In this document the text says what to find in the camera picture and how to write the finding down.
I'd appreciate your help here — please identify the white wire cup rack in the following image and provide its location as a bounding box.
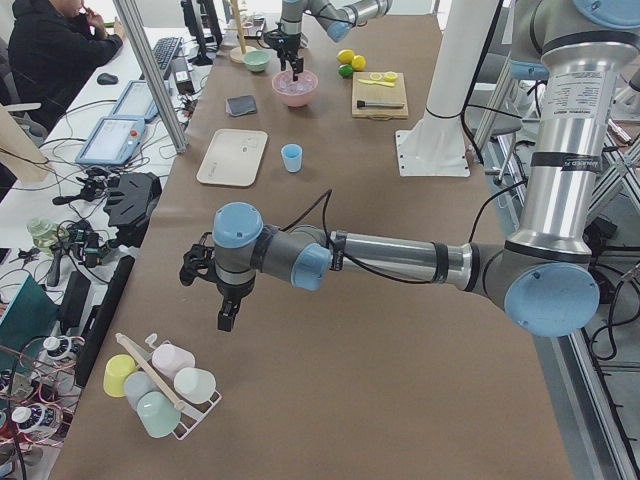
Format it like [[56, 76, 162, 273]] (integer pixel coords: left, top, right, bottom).
[[115, 333, 222, 440]]

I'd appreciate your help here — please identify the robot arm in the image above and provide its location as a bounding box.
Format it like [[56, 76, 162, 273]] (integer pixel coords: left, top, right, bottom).
[[210, 1, 639, 337], [262, 0, 393, 81]]

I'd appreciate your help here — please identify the light blue plastic cup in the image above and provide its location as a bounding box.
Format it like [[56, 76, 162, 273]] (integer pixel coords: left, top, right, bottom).
[[281, 143, 303, 173]]

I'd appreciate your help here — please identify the white plastic cup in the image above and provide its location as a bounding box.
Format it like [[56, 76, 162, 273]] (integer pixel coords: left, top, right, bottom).
[[173, 367, 217, 404]]

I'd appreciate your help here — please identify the blue teach pendant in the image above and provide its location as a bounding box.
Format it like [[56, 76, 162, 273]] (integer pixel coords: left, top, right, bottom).
[[111, 80, 159, 122], [75, 115, 146, 166]]

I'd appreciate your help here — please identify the black keyboard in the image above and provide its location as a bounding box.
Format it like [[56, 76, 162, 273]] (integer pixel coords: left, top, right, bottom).
[[152, 37, 182, 78]]

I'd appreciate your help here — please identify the yellow lemon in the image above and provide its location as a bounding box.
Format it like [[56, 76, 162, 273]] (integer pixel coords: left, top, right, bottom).
[[336, 49, 355, 64], [350, 55, 367, 71]]

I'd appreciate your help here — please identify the mint green bowl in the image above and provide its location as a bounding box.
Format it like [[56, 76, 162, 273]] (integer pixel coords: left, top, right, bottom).
[[243, 50, 272, 73]]

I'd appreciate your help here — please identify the mint green plastic cup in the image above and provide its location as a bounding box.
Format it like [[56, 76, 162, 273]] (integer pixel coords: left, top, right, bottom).
[[136, 391, 181, 438]]

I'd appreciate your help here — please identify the person in black hoodie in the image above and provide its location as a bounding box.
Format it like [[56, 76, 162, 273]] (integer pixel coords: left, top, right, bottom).
[[8, 0, 124, 130]]

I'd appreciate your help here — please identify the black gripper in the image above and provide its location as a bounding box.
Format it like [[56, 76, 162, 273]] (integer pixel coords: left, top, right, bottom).
[[216, 272, 256, 332], [263, 30, 304, 82]]

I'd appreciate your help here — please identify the cream plastic tray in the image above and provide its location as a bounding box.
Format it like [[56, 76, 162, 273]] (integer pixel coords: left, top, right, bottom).
[[196, 129, 268, 187]]

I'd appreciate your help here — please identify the aluminium frame post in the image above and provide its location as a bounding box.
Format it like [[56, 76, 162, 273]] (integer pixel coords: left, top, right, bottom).
[[113, 0, 187, 154]]

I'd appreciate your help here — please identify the wooden cutting board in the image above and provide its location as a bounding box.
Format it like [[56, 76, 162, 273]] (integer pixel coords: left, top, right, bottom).
[[351, 72, 409, 120]]

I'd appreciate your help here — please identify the pink plastic cup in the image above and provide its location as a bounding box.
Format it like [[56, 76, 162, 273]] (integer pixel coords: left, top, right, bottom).
[[151, 343, 196, 380]]

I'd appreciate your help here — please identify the grey plastic cup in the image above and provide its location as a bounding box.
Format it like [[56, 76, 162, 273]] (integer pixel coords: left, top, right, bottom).
[[123, 370, 158, 411]]

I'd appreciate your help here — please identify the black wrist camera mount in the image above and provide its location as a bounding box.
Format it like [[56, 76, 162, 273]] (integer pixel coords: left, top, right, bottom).
[[179, 232, 218, 286]]

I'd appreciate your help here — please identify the black computer mouse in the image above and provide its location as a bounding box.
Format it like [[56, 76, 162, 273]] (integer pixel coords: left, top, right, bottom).
[[96, 73, 119, 86]]

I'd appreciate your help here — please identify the grey folded cloth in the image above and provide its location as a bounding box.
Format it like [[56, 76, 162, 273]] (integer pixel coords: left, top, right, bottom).
[[225, 95, 258, 117]]

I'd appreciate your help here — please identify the green lime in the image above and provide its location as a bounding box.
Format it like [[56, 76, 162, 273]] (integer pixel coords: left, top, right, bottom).
[[338, 64, 354, 78]]

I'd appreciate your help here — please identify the lemon half slice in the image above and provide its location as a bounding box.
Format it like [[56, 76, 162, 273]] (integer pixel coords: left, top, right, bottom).
[[383, 71, 398, 83]]

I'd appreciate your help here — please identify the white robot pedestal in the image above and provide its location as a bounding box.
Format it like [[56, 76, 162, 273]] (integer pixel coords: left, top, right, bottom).
[[396, 0, 502, 177]]

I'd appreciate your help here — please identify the yellow plastic cup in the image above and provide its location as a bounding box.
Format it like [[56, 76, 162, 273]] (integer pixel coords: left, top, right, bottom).
[[103, 354, 137, 398]]

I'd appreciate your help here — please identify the clear ice cubes pile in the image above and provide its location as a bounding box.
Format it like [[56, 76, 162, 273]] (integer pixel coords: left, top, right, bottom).
[[273, 71, 317, 95]]

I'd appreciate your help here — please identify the pink bowl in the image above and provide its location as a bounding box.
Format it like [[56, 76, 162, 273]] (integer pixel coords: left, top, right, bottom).
[[271, 71, 319, 107]]

